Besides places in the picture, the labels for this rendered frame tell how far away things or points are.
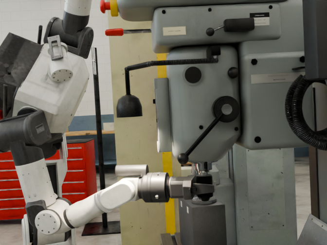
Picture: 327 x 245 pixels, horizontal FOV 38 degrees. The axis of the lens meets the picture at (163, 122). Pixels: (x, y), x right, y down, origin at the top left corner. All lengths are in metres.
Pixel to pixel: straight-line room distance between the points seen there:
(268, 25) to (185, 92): 0.28
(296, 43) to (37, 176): 0.84
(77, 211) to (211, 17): 0.69
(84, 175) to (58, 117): 4.38
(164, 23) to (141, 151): 1.92
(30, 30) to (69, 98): 9.15
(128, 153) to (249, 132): 1.89
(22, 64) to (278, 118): 0.83
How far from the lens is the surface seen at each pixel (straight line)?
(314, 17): 1.07
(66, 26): 1.71
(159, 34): 1.24
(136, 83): 3.07
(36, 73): 1.58
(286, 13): 1.32
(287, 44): 1.31
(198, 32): 1.25
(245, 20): 1.24
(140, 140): 3.08
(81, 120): 10.41
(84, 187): 5.93
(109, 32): 1.45
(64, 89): 1.56
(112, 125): 9.67
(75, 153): 5.89
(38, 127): 1.47
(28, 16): 10.74
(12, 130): 1.47
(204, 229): 1.67
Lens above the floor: 1.49
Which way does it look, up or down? 3 degrees down
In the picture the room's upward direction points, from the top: 3 degrees counter-clockwise
